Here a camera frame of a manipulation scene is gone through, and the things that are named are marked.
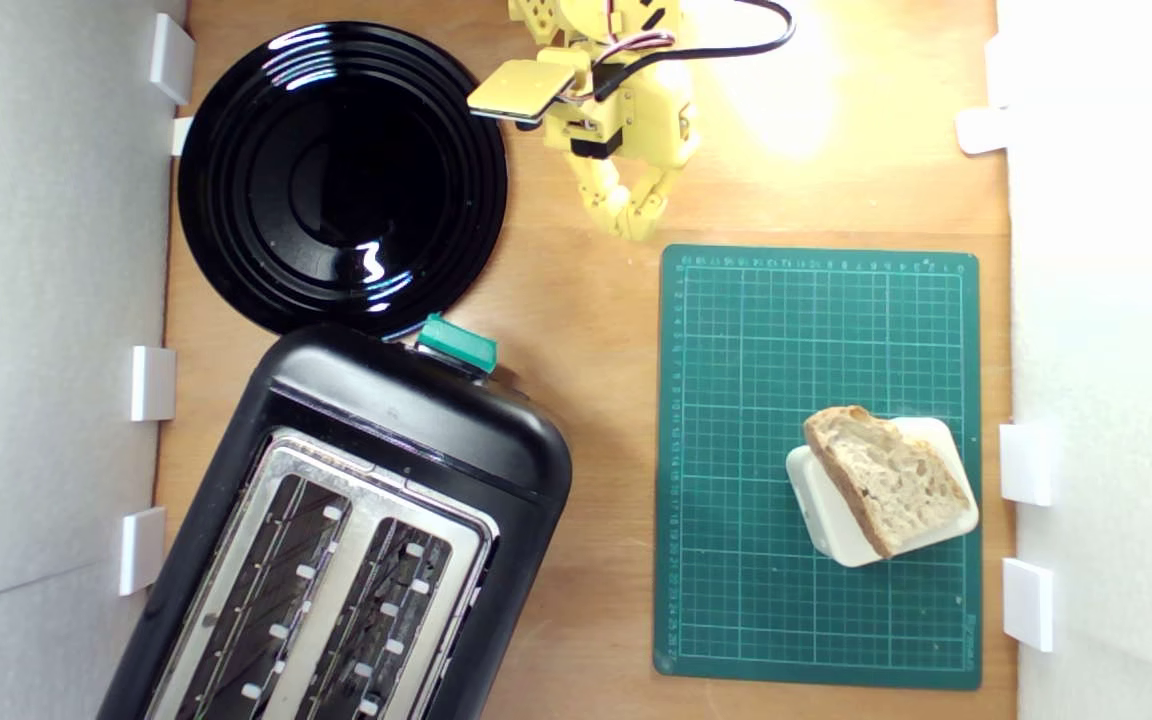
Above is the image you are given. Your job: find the brown bread slice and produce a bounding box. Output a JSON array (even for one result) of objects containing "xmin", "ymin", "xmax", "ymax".
[{"xmin": 802, "ymin": 405, "xmax": 974, "ymax": 559}]

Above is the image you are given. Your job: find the green toaster lever knob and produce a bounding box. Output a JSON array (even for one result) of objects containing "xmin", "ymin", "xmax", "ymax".
[{"xmin": 416, "ymin": 312, "xmax": 499, "ymax": 375}]

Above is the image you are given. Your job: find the black two-slot toaster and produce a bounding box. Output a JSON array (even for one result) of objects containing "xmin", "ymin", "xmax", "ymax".
[{"xmin": 96, "ymin": 322, "xmax": 574, "ymax": 720}]

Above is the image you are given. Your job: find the green cutting mat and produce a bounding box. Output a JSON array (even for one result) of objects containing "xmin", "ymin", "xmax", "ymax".
[{"xmin": 653, "ymin": 244, "xmax": 984, "ymax": 691}]

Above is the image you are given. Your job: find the black plate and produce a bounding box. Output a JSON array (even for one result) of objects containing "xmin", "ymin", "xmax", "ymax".
[{"xmin": 177, "ymin": 21, "xmax": 509, "ymax": 341}]

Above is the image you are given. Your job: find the white block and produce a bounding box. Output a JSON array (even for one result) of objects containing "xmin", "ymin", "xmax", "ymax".
[{"xmin": 785, "ymin": 417, "xmax": 980, "ymax": 569}]

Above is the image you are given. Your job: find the yellow wrist camera box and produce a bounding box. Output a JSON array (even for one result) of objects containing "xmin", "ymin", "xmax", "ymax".
[{"xmin": 466, "ymin": 48, "xmax": 593, "ymax": 127}]

